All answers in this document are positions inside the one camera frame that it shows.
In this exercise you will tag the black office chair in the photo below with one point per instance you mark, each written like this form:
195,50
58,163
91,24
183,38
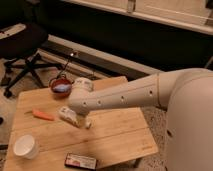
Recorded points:
18,45

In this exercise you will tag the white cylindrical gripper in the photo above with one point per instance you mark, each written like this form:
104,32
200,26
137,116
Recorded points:
83,83

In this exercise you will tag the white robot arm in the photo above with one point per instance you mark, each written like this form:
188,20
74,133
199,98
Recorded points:
187,94

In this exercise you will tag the white paper cup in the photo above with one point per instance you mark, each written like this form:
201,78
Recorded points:
26,146

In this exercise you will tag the red bowl with blue contents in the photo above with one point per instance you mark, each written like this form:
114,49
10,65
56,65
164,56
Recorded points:
60,87

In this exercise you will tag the black and white box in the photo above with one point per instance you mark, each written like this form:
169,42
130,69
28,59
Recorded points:
79,161

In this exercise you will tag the orange carrot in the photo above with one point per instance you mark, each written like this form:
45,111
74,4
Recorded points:
42,115

